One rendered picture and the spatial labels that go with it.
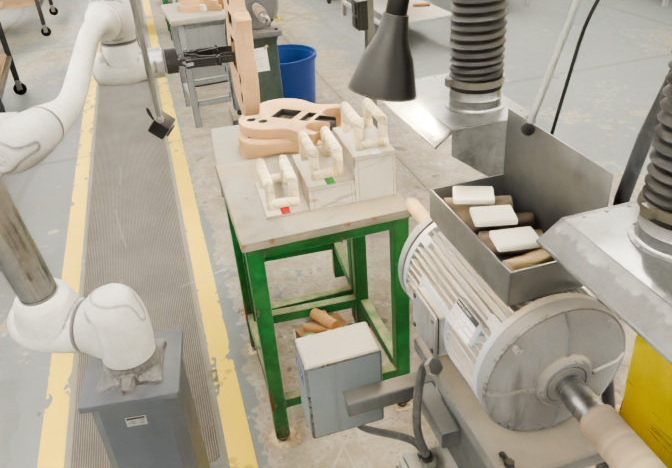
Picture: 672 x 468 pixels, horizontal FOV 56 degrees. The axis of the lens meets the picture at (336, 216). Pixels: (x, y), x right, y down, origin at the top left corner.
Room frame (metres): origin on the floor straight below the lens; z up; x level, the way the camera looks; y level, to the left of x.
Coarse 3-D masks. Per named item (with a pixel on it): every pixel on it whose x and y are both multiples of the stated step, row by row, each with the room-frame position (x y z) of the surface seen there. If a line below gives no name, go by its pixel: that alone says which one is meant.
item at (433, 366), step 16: (432, 368) 0.80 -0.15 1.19; (416, 384) 0.83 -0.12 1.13; (416, 400) 0.82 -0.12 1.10; (416, 416) 0.82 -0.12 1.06; (416, 432) 0.82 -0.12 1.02; (432, 448) 0.85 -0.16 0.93; (400, 464) 0.83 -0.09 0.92; (416, 464) 0.82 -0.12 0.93; (432, 464) 0.80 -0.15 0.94; (448, 464) 0.81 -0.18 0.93
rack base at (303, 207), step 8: (256, 184) 2.05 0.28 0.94; (280, 184) 2.03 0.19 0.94; (264, 192) 1.98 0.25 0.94; (280, 192) 1.97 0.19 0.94; (288, 192) 1.97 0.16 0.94; (264, 200) 1.92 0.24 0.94; (304, 200) 1.90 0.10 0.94; (264, 208) 1.86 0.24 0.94; (296, 208) 1.85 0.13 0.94; (304, 208) 1.84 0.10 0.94; (272, 216) 1.81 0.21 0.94; (280, 216) 1.82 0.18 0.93
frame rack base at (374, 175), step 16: (336, 128) 2.13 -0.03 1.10; (352, 128) 2.12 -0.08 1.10; (352, 144) 1.98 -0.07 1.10; (352, 160) 1.88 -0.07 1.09; (368, 160) 1.89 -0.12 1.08; (384, 160) 1.90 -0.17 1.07; (352, 176) 1.90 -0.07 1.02; (368, 176) 1.88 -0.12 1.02; (384, 176) 1.90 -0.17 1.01; (368, 192) 1.88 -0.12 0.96; (384, 192) 1.90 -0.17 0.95
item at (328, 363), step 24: (312, 336) 1.00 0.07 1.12; (336, 336) 0.99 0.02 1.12; (360, 336) 0.98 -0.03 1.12; (312, 360) 0.93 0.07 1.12; (336, 360) 0.92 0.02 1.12; (360, 360) 0.93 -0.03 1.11; (312, 384) 0.90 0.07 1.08; (336, 384) 0.92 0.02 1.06; (360, 384) 0.93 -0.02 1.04; (312, 408) 0.90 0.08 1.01; (336, 408) 0.91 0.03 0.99; (312, 432) 0.90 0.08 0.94; (336, 432) 0.92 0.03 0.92; (384, 432) 0.91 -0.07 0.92
